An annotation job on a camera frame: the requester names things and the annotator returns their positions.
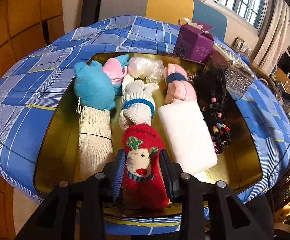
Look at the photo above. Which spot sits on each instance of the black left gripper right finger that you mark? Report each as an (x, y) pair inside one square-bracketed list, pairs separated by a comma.
[(229, 217)]

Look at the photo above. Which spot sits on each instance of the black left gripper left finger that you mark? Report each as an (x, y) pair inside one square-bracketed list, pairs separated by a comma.
[(55, 218)]

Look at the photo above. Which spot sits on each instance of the beige knitted cloth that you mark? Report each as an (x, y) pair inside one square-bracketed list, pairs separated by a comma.
[(95, 144)]

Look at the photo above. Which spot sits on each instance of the red reindeer christmas sock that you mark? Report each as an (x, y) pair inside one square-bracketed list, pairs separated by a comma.
[(142, 183)]

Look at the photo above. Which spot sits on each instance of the white sponge block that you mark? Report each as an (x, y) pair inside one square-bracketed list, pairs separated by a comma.
[(188, 136)]

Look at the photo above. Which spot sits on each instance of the white blue-striped sock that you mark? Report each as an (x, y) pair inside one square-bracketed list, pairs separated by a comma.
[(137, 103)]

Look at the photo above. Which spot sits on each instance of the pink fluffy sock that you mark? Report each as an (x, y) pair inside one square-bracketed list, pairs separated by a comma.
[(178, 86)]

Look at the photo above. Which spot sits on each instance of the black beaded hair wig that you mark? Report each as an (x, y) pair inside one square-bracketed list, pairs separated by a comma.
[(210, 87)]

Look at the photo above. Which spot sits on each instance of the blue plush toy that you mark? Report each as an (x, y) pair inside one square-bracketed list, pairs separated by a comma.
[(93, 87)]

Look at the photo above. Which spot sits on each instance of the sparkly silver box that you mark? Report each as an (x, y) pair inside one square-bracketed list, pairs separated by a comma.
[(238, 74)]

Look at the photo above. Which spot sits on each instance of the pink white plush toy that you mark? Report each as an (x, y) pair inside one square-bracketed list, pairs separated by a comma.
[(116, 69)]

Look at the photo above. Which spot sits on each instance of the wooden side table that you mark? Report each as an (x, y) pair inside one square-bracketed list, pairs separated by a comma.
[(270, 79)]

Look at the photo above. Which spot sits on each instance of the white mesh bath puff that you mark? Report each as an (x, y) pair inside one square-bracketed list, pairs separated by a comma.
[(146, 68)]

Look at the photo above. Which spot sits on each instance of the purple gift box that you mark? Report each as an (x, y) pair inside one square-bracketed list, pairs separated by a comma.
[(194, 42)]

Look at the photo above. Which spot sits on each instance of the patterned curtain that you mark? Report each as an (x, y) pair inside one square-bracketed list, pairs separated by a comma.
[(272, 46)]

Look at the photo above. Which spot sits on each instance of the multicolour sofa backrest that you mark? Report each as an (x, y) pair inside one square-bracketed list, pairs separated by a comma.
[(169, 11)]

